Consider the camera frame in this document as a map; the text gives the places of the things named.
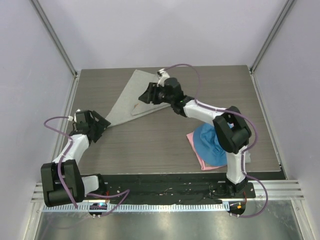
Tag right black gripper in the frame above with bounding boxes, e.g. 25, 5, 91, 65
139, 82, 174, 105

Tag grey cloth napkin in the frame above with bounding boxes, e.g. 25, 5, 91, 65
105, 69, 170, 127

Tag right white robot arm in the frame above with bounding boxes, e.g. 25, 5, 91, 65
138, 77, 252, 198

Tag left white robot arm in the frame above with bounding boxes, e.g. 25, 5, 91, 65
40, 109, 111, 207

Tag pink cloth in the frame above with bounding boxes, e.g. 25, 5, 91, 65
186, 131, 227, 171

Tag blue cloth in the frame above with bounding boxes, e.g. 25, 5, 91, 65
192, 123, 227, 167

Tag grey folded cloth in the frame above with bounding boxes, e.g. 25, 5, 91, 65
244, 151, 251, 164

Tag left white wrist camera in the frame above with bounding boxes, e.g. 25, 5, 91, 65
67, 109, 85, 124

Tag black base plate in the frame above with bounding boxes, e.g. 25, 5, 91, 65
94, 173, 256, 205

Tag white slotted cable duct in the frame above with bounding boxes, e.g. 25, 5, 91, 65
42, 202, 230, 213

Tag left aluminium frame post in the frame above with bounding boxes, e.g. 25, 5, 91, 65
29, 0, 78, 78

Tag aluminium frame post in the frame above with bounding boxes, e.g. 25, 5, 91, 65
249, 0, 297, 74
29, 0, 78, 78

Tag aluminium front rail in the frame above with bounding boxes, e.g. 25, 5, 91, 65
31, 179, 305, 203

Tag right aluminium frame post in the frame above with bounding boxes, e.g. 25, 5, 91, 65
249, 0, 297, 74

